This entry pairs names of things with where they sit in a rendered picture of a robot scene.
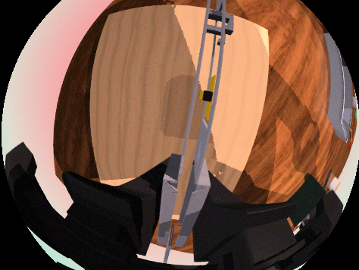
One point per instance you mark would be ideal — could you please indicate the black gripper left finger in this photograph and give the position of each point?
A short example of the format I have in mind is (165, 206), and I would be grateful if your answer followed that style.
(136, 204)

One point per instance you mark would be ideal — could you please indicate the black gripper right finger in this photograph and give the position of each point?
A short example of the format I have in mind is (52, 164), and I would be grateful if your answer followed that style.
(224, 215)

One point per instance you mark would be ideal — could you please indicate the light wooden cutting board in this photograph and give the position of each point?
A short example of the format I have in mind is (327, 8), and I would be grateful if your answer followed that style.
(141, 90)

